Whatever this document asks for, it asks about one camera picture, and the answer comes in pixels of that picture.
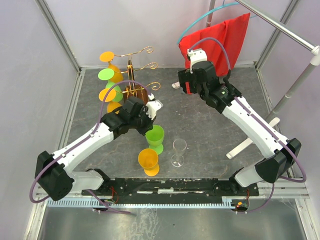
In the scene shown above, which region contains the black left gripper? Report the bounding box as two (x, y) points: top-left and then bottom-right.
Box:
(129, 107), (157, 136)

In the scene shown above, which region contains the green plastic goblet front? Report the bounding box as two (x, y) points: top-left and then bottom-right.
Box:
(145, 125), (165, 155)

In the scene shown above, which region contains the green plastic goblet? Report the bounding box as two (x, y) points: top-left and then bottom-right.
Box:
(145, 125), (165, 155)
(98, 68), (124, 102)

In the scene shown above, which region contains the gold wire glass rack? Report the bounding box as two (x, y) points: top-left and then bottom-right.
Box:
(111, 45), (161, 105)

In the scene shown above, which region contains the orange plastic goblet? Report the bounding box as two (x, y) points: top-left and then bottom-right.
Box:
(138, 148), (160, 177)
(98, 51), (124, 83)
(98, 88), (123, 113)

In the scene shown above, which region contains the orange plastic goblet front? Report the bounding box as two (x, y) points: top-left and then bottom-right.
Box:
(138, 148), (160, 177)

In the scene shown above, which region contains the clear wine glass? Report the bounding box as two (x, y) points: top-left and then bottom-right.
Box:
(170, 138), (187, 167)

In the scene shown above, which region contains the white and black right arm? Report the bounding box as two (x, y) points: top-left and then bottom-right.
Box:
(177, 60), (302, 196)

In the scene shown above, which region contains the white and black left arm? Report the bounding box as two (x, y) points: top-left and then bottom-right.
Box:
(34, 96), (163, 201)

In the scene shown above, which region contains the white block behind rack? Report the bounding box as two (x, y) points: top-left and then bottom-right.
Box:
(172, 82), (180, 89)

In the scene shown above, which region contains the red cloth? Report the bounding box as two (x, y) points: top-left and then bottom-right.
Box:
(178, 13), (251, 77)

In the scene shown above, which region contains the white plastic strip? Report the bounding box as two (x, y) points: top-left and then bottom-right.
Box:
(226, 117), (280, 160)

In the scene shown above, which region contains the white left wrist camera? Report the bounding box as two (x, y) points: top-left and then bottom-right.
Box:
(145, 93), (164, 120)

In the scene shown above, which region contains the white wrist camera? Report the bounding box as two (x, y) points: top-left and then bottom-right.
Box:
(187, 48), (208, 74)
(145, 93), (164, 120)

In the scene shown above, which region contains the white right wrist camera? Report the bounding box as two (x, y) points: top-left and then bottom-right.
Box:
(187, 48), (208, 74)

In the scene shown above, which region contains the teal hose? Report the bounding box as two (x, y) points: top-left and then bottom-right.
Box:
(176, 0), (258, 45)

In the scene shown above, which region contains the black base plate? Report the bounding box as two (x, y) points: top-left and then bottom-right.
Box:
(93, 178), (259, 205)

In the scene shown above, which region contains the silver metal pole frame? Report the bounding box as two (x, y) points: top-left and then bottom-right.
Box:
(234, 0), (320, 133)

